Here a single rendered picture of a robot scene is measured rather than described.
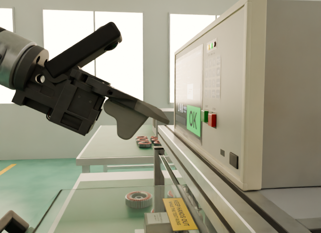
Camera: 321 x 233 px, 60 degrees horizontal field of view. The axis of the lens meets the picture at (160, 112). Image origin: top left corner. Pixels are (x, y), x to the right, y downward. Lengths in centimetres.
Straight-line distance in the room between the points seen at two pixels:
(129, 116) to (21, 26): 517
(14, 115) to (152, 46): 273
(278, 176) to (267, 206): 6
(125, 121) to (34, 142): 507
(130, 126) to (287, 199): 21
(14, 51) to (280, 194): 36
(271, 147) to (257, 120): 4
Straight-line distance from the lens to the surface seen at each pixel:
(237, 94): 33
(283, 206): 30
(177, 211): 38
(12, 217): 43
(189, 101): 55
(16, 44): 42
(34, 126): 539
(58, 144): 534
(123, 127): 39
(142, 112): 37
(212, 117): 40
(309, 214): 29
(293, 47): 33
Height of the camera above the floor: 122
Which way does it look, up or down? 5 degrees down
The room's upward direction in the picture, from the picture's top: straight up
